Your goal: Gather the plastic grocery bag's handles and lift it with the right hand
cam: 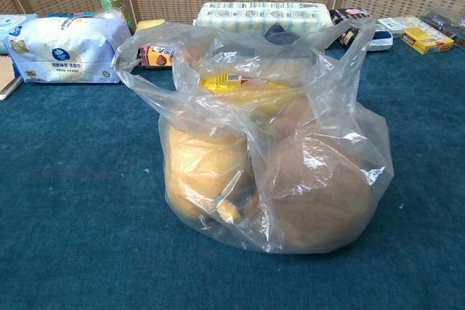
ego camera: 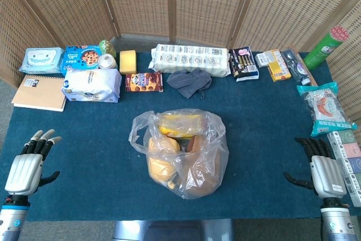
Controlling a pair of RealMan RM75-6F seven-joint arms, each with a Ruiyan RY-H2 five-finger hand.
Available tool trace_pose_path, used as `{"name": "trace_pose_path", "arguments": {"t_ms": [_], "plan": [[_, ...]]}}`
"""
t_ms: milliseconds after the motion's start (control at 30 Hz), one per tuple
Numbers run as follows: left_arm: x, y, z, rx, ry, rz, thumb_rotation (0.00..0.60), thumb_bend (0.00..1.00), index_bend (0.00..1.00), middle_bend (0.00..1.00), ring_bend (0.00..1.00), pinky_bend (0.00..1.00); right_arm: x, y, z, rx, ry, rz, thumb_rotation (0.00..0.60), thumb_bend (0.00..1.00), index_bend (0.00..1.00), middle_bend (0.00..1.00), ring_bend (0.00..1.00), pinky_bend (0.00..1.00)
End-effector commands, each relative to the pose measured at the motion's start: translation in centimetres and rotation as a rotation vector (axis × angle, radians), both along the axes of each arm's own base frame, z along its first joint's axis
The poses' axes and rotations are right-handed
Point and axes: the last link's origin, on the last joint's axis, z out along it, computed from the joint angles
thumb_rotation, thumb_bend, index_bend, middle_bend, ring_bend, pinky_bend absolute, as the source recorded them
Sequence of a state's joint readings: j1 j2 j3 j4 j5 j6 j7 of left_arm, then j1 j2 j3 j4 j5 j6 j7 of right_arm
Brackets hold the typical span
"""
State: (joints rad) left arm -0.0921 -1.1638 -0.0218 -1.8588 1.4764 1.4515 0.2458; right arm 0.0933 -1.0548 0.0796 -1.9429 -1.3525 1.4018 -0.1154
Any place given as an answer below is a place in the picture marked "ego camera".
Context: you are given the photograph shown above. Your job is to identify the brown plush toy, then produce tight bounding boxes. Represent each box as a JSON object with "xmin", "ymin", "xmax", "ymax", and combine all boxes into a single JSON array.
[{"xmin": 180, "ymin": 136, "xmax": 223, "ymax": 197}]

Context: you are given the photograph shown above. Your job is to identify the teal white food package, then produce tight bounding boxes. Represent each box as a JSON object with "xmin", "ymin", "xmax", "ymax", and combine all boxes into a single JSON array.
[{"xmin": 296, "ymin": 81, "xmax": 359, "ymax": 137}]

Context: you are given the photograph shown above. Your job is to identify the yellow snack package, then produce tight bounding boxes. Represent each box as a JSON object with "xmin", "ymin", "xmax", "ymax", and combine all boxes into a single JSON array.
[{"xmin": 159, "ymin": 113, "xmax": 204, "ymax": 140}]

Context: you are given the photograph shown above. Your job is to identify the white blue tissue pack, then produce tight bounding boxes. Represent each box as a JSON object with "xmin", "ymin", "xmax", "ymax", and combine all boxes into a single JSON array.
[{"xmin": 60, "ymin": 68, "xmax": 122, "ymax": 103}]

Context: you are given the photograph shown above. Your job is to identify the green bottle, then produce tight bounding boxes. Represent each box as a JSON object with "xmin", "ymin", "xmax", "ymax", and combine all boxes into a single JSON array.
[{"xmin": 98, "ymin": 40, "xmax": 117, "ymax": 58}]

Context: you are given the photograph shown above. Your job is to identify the light blue wet wipes pack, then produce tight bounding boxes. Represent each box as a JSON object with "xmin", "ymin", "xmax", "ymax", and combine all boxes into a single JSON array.
[{"xmin": 18, "ymin": 47, "xmax": 65, "ymax": 74}]

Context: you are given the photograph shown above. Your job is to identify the long white roll pack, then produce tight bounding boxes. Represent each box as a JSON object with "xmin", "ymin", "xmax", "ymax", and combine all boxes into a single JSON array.
[{"xmin": 148, "ymin": 43, "xmax": 231, "ymax": 78}]

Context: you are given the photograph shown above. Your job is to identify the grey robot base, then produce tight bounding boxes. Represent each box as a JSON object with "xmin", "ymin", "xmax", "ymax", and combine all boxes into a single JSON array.
[{"xmin": 112, "ymin": 220, "xmax": 235, "ymax": 241}]

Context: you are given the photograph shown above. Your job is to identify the green cylinder can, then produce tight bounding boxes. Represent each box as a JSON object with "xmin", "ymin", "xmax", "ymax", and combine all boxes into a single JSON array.
[{"xmin": 303, "ymin": 25, "xmax": 350, "ymax": 70}]

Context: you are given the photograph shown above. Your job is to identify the clear plastic bag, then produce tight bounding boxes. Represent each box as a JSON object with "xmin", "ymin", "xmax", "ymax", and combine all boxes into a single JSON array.
[{"xmin": 129, "ymin": 108, "xmax": 230, "ymax": 200}]

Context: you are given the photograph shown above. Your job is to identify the small white box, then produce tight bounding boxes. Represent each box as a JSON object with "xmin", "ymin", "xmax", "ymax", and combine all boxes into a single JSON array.
[{"xmin": 255, "ymin": 52, "xmax": 269, "ymax": 68}]

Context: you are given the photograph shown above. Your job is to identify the brown spiral notebook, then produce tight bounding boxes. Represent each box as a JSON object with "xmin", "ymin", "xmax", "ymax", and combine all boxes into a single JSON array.
[{"xmin": 11, "ymin": 74, "xmax": 68, "ymax": 112}]

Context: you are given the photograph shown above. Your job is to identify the white tape roll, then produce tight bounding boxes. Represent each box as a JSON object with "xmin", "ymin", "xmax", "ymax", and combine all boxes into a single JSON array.
[{"xmin": 98, "ymin": 53, "xmax": 118, "ymax": 69}]

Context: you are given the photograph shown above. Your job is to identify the woven folding screen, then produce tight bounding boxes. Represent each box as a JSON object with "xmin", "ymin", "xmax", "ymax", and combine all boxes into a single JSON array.
[{"xmin": 0, "ymin": 0, "xmax": 361, "ymax": 125}]

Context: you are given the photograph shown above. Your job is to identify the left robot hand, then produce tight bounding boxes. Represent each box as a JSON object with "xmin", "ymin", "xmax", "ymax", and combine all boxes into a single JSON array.
[{"xmin": 4, "ymin": 129, "xmax": 62, "ymax": 196}]

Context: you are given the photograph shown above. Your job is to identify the dark blister pack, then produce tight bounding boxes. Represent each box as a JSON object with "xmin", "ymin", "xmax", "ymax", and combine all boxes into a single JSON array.
[{"xmin": 281, "ymin": 49, "xmax": 312, "ymax": 86}]

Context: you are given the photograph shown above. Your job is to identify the grey cloth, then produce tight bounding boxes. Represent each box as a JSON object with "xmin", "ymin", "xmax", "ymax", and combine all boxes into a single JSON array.
[{"xmin": 166, "ymin": 68, "xmax": 213, "ymax": 99}]

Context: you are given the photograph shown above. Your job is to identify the blue cookie box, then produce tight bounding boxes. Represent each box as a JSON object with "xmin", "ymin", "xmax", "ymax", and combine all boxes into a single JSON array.
[{"xmin": 60, "ymin": 45, "xmax": 101, "ymax": 73}]

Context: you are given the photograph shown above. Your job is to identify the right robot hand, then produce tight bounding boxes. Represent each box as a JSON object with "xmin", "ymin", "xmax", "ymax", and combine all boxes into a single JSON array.
[{"xmin": 283, "ymin": 137, "xmax": 347, "ymax": 199}]

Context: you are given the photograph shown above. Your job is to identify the brown panda biscuit box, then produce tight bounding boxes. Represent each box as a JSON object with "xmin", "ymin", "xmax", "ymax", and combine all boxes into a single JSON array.
[{"xmin": 125, "ymin": 72, "xmax": 164, "ymax": 93}]

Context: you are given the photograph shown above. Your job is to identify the pale yellow white box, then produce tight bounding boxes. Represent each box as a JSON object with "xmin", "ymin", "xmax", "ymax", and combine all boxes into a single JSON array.
[{"xmin": 263, "ymin": 49, "xmax": 286, "ymax": 65}]

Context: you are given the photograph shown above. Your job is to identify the yellow sponge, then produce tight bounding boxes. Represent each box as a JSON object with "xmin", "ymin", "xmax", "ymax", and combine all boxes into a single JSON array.
[{"xmin": 119, "ymin": 50, "xmax": 138, "ymax": 75}]

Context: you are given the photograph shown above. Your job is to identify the black pink snack package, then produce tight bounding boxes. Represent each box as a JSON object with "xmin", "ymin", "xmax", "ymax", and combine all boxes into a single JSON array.
[{"xmin": 228, "ymin": 45, "xmax": 260, "ymax": 82}]

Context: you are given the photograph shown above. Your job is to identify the multicolour boxed set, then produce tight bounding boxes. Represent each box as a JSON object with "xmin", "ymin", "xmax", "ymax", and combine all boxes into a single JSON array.
[{"xmin": 327, "ymin": 129, "xmax": 361, "ymax": 199}]

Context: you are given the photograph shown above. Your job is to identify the blue table cover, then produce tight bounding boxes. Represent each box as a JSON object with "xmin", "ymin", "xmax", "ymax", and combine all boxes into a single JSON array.
[{"xmin": 0, "ymin": 51, "xmax": 356, "ymax": 222}]

